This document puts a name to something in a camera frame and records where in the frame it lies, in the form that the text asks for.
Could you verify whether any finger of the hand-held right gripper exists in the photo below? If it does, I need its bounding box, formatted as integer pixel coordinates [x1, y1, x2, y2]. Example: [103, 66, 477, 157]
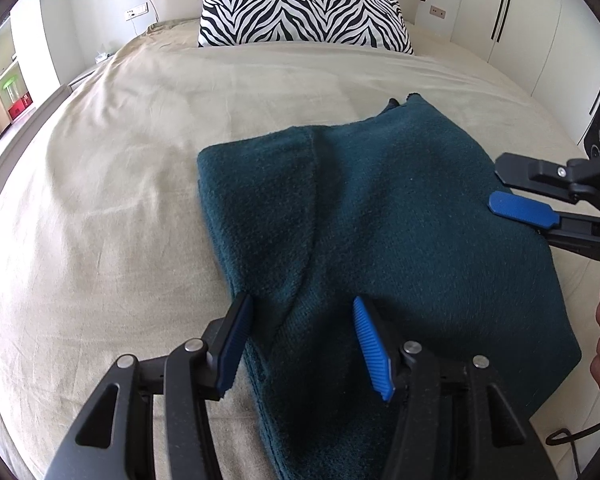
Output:
[488, 191, 600, 263]
[494, 152, 581, 200]

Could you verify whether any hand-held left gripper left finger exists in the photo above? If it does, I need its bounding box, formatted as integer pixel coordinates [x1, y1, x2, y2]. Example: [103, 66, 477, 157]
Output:
[42, 292, 255, 480]

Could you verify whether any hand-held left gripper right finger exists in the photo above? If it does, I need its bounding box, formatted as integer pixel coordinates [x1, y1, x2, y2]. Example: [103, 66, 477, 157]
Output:
[352, 295, 556, 480]

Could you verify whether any teal knit sweater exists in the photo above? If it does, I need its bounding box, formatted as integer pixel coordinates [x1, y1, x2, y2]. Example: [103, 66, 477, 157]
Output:
[196, 92, 582, 480]

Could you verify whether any white wardrobe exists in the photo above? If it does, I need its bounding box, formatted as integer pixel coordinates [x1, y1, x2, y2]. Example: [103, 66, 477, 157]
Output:
[445, 0, 600, 147]

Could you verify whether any beige bed sheet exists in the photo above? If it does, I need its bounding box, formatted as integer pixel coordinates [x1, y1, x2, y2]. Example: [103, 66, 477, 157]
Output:
[0, 22, 600, 480]

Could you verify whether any zebra print pillow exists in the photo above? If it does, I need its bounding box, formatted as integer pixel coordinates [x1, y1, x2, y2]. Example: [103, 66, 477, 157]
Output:
[197, 0, 416, 56]

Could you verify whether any white nightstand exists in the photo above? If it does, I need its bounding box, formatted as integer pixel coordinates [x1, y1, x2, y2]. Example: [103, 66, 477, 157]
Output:
[67, 51, 117, 94]

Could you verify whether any red box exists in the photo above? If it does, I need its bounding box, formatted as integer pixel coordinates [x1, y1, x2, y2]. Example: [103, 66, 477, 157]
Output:
[9, 95, 34, 121]

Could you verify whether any black cable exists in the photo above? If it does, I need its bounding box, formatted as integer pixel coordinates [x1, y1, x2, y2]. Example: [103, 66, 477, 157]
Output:
[547, 400, 600, 480]

